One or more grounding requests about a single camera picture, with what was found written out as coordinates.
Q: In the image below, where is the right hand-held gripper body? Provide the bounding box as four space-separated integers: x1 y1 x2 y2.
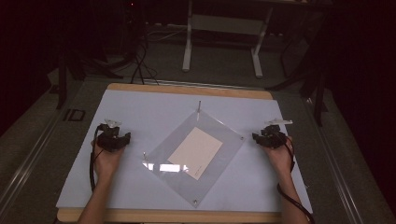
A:
262 119 293 149

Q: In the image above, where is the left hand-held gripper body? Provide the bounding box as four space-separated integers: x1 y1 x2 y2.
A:
96 119 125 153

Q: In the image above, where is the clear acrylic photo frame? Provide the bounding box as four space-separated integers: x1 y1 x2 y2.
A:
142 100 246 208

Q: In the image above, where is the photo print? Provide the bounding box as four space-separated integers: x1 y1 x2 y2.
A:
166 126 224 181

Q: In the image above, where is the person's right hand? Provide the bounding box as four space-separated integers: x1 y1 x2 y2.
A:
262 135 295 176

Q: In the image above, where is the person's left hand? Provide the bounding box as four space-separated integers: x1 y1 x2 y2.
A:
91 139 126 181

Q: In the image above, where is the white table mat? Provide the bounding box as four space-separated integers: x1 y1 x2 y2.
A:
55 89 314 215

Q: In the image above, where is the black metal stand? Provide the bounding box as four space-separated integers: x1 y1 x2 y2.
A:
266 18 330 127

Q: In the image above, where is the white metal stand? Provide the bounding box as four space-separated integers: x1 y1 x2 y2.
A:
181 0 275 79

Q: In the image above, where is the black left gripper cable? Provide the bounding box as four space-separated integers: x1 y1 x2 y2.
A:
89 124 105 192

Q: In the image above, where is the black rectangular floor bracket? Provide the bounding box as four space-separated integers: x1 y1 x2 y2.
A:
63 108 87 122

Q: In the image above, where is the metal floor rail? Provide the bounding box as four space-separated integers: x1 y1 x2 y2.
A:
0 106 64 214
303 96 366 224

